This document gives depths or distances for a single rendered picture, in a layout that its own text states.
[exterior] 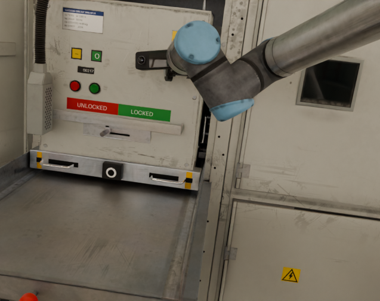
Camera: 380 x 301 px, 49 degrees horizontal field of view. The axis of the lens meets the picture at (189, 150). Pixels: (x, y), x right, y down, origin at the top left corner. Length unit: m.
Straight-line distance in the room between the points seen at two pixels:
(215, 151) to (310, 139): 0.31
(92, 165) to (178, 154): 0.27
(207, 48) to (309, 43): 0.20
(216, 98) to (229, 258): 0.78
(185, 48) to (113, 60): 0.44
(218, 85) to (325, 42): 0.23
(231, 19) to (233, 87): 0.50
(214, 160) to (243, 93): 0.55
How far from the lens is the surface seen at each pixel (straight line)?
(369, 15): 0.73
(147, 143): 1.27
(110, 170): 1.29
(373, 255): 1.59
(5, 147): 1.51
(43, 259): 0.94
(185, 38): 0.86
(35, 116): 1.25
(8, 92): 1.48
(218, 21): 2.13
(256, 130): 1.36
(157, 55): 1.07
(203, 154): 1.49
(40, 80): 1.23
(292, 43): 0.85
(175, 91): 1.23
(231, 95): 0.87
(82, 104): 1.31
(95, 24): 1.27
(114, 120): 1.24
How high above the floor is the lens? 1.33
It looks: 16 degrees down
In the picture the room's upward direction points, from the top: 7 degrees clockwise
